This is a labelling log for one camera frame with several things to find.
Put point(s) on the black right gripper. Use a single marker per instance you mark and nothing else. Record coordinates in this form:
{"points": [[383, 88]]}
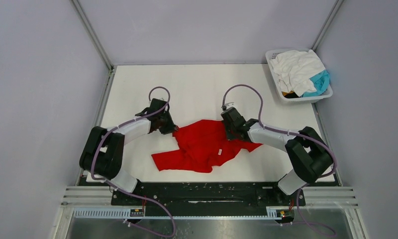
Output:
{"points": [[229, 136]]}

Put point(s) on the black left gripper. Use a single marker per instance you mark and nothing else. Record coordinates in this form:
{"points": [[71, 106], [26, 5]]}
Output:
{"points": [[171, 127]]}

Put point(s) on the red t shirt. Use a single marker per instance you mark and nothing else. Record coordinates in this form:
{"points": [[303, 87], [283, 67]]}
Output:
{"points": [[202, 145]]}

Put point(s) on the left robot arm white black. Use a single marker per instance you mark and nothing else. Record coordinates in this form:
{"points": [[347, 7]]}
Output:
{"points": [[102, 155]]}

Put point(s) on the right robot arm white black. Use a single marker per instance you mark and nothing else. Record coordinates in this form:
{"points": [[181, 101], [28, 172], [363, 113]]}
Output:
{"points": [[307, 152]]}

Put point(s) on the dark garment in basket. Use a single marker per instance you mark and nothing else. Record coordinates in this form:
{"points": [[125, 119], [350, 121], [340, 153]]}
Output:
{"points": [[290, 95]]}

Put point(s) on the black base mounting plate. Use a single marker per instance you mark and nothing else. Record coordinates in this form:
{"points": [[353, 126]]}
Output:
{"points": [[218, 198]]}

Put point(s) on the white t shirt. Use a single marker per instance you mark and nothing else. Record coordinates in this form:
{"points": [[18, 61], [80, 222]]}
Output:
{"points": [[295, 68]]}

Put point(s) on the light blue t shirt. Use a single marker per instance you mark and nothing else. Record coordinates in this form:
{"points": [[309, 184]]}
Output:
{"points": [[321, 82]]}

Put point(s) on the white plastic laundry basket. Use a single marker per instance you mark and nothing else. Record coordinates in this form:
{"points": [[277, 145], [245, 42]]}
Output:
{"points": [[270, 55]]}

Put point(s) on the aluminium frame rail left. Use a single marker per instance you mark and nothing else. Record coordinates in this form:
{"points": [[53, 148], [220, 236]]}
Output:
{"points": [[92, 34]]}

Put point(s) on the aluminium frame rail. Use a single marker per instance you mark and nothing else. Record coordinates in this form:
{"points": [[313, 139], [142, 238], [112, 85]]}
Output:
{"points": [[92, 34], [326, 25]]}

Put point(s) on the aluminium front frame rails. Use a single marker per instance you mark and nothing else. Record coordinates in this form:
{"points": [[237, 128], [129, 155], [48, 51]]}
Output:
{"points": [[87, 196]]}

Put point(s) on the aluminium frame rail right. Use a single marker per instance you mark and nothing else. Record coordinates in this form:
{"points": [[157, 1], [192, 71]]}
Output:
{"points": [[326, 25]]}

